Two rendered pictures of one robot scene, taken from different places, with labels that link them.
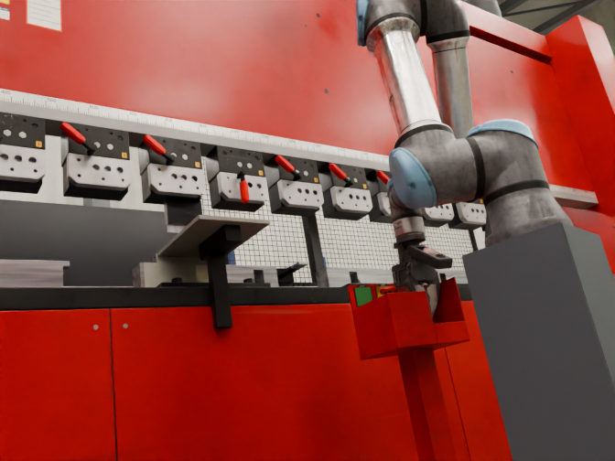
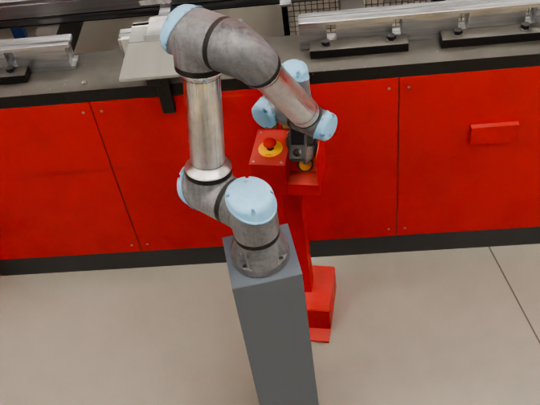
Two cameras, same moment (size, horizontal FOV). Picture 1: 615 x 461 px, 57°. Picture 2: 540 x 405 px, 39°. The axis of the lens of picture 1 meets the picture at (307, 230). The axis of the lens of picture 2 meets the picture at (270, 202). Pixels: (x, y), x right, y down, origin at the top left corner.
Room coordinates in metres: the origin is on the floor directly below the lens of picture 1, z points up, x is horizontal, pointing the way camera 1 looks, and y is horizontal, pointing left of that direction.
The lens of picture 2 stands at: (0.10, -1.30, 2.26)
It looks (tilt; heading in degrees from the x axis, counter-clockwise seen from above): 46 degrees down; 44
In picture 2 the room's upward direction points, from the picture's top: 9 degrees counter-clockwise
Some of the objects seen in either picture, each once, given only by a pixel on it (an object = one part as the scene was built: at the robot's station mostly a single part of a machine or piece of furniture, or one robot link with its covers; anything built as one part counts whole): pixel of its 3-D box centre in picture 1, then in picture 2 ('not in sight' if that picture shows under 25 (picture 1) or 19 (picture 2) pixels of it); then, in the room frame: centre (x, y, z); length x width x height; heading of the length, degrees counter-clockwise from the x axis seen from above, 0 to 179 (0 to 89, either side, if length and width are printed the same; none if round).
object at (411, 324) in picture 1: (406, 312); (288, 154); (1.35, -0.20, 0.75); 0.20 x 0.16 x 0.18; 118
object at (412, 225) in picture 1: (407, 230); not in sight; (1.36, -0.25, 0.95); 0.08 x 0.08 x 0.05
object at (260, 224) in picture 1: (211, 239); (155, 51); (1.31, 0.23, 1.00); 0.26 x 0.18 x 0.01; 37
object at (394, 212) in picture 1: (404, 198); (294, 82); (1.35, -0.25, 1.03); 0.09 x 0.08 x 0.11; 0
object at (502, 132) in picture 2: not in sight; (493, 132); (1.91, -0.60, 0.59); 0.15 x 0.02 x 0.07; 127
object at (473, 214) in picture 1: (464, 206); not in sight; (2.13, -0.62, 1.24); 0.15 x 0.09 x 0.17; 127
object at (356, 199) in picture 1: (343, 191); not in sight; (1.77, -0.14, 1.24); 0.15 x 0.09 x 0.17; 127
